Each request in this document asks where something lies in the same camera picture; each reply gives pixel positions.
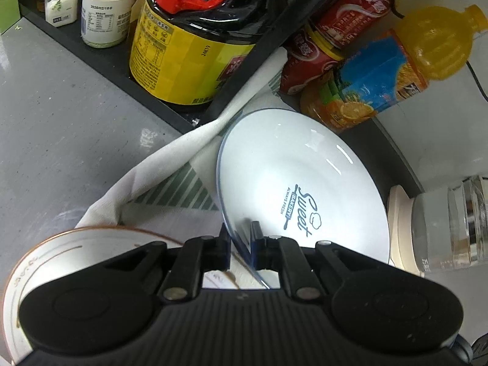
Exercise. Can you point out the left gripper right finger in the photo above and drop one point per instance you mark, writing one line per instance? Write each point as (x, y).
(284, 256)

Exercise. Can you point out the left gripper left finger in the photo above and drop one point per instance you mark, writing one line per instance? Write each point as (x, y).
(187, 265)

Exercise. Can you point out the white plate Sweet print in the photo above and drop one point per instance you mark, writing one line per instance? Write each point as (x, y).
(297, 179)

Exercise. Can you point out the white plate brown rim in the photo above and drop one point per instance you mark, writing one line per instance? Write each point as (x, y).
(57, 256)

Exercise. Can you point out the patterned fringed table cloth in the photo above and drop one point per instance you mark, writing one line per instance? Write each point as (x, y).
(173, 192)

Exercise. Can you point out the cream kettle base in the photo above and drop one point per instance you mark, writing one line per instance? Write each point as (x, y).
(399, 213)

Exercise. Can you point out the glass electric kettle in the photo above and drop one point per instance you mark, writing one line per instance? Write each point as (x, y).
(449, 226)

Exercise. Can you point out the red drink can lower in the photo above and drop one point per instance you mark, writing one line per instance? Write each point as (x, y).
(309, 57)

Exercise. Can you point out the black metal shelf rack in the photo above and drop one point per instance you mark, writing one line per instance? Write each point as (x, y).
(113, 62)

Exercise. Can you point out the orange juice bottle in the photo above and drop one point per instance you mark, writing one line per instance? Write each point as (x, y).
(428, 44)

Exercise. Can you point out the white lidded seasoning jar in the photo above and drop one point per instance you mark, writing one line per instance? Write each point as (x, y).
(105, 23)

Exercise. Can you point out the green product box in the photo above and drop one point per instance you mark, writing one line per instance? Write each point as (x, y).
(9, 14)

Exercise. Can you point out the soy sauce jug red handle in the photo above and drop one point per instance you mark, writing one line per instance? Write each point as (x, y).
(184, 51)

